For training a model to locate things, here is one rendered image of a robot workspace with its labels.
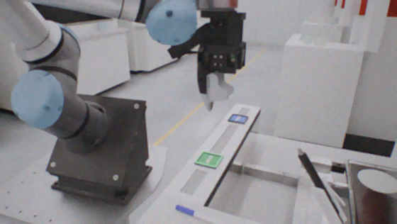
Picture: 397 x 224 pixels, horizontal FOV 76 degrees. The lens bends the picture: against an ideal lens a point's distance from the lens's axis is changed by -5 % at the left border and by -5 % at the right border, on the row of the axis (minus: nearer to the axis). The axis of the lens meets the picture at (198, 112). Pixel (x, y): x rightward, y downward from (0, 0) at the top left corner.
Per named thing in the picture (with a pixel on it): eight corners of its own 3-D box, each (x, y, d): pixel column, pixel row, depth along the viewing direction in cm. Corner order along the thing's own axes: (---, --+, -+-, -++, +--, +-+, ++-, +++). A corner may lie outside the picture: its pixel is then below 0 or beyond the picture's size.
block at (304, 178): (330, 183, 69) (332, 174, 68) (330, 191, 66) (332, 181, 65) (299, 176, 72) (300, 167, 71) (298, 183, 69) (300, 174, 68)
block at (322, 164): (330, 167, 76) (332, 158, 75) (330, 174, 73) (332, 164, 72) (301, 161, 79) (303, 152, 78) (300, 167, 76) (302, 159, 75)
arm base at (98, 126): (58, 152, 75) (33, 142, 66) (72, 104, 81) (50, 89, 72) (104, 156, 72) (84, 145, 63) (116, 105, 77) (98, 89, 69)
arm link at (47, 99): (44, 142, 66) (-1, 123, 53) (49, 95, 71) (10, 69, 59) (86, 133, 64) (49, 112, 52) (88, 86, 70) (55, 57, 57)
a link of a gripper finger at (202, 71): (203, 96, 54) (204, 53, 51) (196, 95, 55) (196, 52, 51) (212, 89, 58) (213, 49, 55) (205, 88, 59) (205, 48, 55)
